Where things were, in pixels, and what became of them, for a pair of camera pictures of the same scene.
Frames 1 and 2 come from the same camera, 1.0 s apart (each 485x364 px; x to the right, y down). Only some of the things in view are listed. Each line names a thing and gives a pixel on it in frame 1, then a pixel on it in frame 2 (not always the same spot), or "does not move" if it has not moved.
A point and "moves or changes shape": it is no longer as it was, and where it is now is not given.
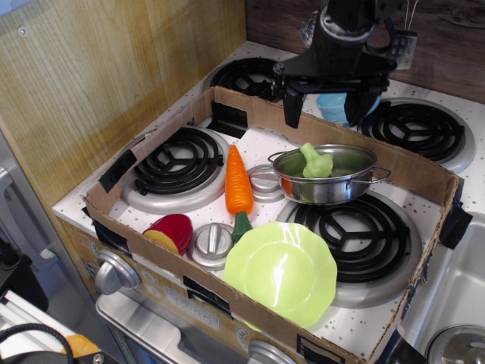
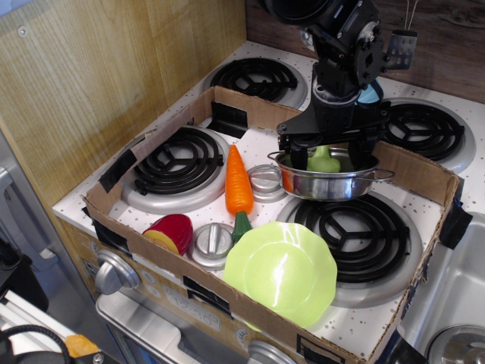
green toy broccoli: [317, 166] moves or changes shape
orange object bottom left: [79, 346] does not move
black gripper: [334, 64] to [336, 118]
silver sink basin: [446, 314] does not move
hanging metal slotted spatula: [403, 43] does not move
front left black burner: [189, 172] does not move
